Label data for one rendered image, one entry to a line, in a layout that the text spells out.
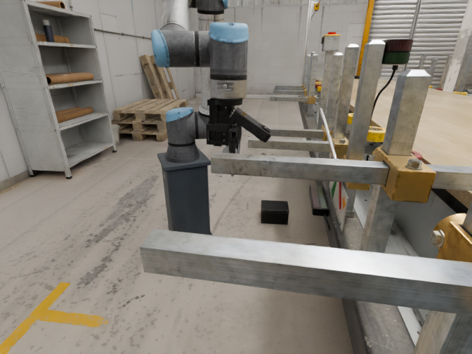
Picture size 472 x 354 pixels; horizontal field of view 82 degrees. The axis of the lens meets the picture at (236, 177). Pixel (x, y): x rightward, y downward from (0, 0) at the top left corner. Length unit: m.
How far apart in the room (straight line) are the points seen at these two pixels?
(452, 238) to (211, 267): 0.23
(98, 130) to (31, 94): 1.04
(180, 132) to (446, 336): 1.32
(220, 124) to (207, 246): 0.49
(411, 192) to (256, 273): 0.30
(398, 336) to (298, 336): 0.87
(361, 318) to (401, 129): 0.33
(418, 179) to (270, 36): 8.30
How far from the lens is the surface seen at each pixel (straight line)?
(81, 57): 3.87
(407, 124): 0.52
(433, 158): 0.80
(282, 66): 8.65
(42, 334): 1.63
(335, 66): 1.24
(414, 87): 0.51
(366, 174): 0.49
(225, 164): 0.48
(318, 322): 1.48
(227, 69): 0.67
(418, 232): 0.93
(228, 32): 0.67
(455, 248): 0.34
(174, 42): 0.79
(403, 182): 0.47
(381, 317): 0.60
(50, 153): 3.24
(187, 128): 1.47
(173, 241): 0.27
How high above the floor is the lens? 1.12
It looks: 23 degrees down
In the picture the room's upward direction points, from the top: straight up
